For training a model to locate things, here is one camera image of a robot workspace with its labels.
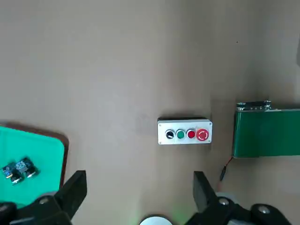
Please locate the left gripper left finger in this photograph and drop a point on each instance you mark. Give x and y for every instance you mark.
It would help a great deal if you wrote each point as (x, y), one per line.
(68, 199)

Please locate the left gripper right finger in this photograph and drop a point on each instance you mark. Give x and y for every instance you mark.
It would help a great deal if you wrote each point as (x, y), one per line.
(206, 201)

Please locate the green belt conveyor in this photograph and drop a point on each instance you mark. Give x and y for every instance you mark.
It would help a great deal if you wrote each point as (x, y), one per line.
(267, 133)

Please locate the grey push button control box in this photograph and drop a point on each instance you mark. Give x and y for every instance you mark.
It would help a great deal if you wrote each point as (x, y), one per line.
(185, 140)

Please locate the wide green plastic tray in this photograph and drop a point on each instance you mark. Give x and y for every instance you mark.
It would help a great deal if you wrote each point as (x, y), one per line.
(42, 150)

